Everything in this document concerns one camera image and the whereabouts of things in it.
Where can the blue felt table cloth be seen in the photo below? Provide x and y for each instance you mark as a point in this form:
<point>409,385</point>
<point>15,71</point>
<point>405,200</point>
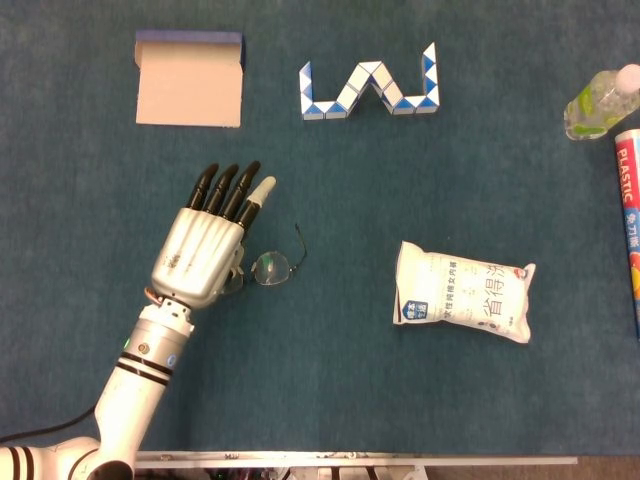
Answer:
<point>350,375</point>

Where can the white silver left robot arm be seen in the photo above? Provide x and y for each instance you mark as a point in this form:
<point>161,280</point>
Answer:
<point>140,370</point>

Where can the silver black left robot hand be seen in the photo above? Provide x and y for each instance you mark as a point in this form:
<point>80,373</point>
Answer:
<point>200,255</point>

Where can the aluminium table edge rail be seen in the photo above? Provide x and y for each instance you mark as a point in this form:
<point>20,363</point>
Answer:
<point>350,459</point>

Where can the plastic wrap roll box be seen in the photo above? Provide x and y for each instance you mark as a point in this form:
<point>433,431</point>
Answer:
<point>629,200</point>

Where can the thin black-framed eyeglasses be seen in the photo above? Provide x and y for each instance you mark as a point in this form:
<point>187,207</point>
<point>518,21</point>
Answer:
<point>270,267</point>

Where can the open blue cardboard box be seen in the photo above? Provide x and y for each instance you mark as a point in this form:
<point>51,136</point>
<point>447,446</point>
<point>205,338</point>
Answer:
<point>190,95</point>

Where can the clear green label water bottle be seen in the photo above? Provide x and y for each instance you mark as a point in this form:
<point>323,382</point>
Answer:
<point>595,107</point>

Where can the white printed plastic packet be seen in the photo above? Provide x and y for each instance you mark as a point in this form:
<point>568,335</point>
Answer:
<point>465,295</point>

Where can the blue white snake puzzle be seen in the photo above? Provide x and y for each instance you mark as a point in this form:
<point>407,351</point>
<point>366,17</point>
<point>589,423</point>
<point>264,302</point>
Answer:
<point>320,111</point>

